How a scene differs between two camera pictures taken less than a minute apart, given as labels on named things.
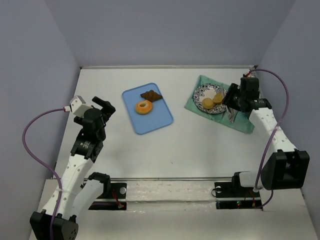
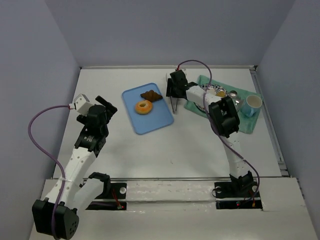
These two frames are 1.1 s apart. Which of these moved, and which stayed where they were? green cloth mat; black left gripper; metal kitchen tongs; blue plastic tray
Moved: metal kitchen tongs
Stayed: green cloth mat; blue plastic tray; black left gripper
